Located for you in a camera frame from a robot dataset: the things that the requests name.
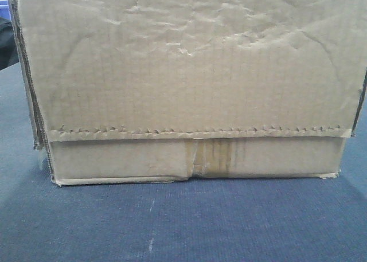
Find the blue fabric mat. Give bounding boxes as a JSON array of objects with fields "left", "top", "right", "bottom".
[{"left": 1, "top": 64, "right": 366, "bottom": 261}]

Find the dark blue bin far left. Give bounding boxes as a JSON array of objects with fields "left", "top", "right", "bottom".
[{"left": 0, "top": 1, "right": 11, "bottom": 20}]

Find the plain brown cardboard box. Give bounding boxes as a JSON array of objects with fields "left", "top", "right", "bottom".
[{"left": 8, "top": 0, "right": 366, "bottom": 186}]

